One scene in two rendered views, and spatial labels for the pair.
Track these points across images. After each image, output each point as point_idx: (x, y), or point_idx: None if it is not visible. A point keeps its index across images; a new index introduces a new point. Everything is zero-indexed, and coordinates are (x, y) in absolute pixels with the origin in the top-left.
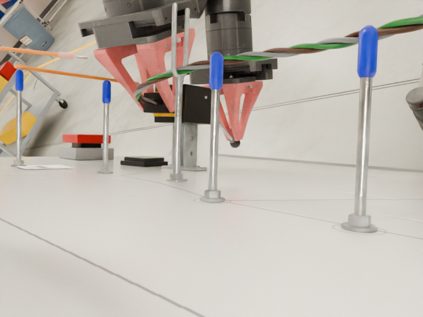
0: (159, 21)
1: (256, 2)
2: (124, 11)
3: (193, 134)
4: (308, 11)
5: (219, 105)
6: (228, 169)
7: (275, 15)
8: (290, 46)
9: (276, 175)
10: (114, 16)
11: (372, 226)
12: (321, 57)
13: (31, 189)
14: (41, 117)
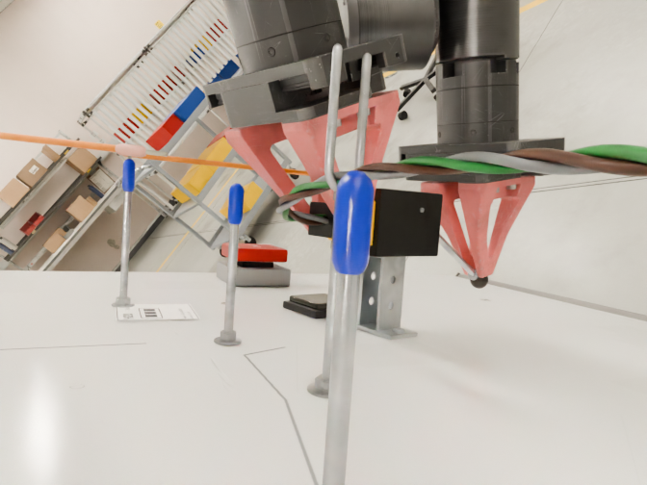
0: (317, 81)
1: (550, 40)
2: (266, 63)
3: (397, 273)
4: (629, 51)
5: (453, 216)
6: (458, 336)
7: (577, 58)
8: (579, 148)
9: (544, 373)
10: (251, 72)
11: None
12: (645, 117)
13: (7, 421)
14: (268, 190)
